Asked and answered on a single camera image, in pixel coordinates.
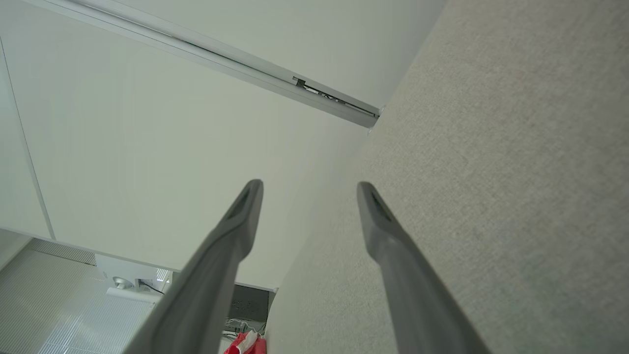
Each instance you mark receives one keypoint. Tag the red jersey shirt white sleeves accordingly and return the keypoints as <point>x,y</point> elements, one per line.
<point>255,346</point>

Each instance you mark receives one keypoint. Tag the white wall rail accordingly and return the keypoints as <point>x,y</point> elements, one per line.
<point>245,69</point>

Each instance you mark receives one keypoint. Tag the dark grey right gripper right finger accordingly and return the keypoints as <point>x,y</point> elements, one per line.
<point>417,295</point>

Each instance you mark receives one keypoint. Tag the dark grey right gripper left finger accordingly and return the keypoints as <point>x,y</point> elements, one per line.
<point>206,285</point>

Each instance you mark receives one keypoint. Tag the white boxy device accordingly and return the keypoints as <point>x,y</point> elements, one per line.
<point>123,275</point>

